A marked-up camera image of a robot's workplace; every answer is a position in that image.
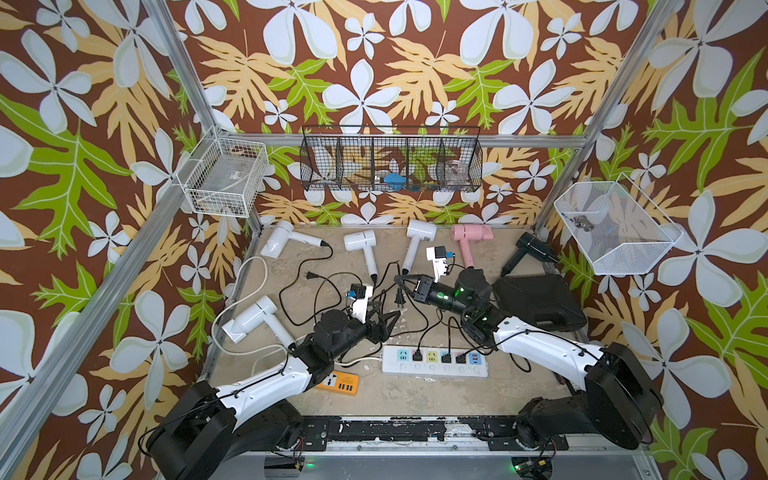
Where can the black plastic tool case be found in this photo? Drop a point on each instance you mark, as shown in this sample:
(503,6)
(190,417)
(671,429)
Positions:
(544,301)

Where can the black wire basket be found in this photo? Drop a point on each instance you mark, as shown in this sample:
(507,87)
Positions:
(390,158)

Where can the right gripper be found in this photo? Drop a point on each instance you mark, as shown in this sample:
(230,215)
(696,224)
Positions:
(422,294)

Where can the pink hair dryer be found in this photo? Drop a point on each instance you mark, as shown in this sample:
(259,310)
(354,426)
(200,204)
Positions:
(465,235)

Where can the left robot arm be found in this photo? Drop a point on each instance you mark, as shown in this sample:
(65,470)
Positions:
(210,425)

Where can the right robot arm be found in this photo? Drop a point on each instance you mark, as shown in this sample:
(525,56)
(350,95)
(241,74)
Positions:
(615,398)

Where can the black hair dryer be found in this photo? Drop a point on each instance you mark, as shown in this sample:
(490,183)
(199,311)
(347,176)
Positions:
(528,244)

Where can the orange power strip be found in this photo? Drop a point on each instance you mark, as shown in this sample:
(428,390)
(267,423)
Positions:
(341,383)

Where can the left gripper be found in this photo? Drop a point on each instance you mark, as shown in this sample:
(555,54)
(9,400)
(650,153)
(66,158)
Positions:
(380,330)

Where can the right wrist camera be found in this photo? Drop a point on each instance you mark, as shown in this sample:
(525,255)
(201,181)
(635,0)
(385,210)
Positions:
(440,259)

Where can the white wire basket left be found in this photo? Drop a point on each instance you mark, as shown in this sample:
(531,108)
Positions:
(222,175)

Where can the large white hair dryer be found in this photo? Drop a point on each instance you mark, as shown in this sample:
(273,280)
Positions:
(262,311)

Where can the white multicolour power strip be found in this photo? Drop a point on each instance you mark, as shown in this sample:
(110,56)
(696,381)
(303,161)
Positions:
(431,361)

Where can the white hair dryer far left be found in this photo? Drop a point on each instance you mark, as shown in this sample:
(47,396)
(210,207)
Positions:
(284,232)

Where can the black mounting rail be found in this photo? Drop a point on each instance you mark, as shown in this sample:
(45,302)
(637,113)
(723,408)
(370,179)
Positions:
(315,433)

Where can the white mesh basket right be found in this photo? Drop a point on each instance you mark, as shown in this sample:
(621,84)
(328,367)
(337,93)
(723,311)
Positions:
(617,226)

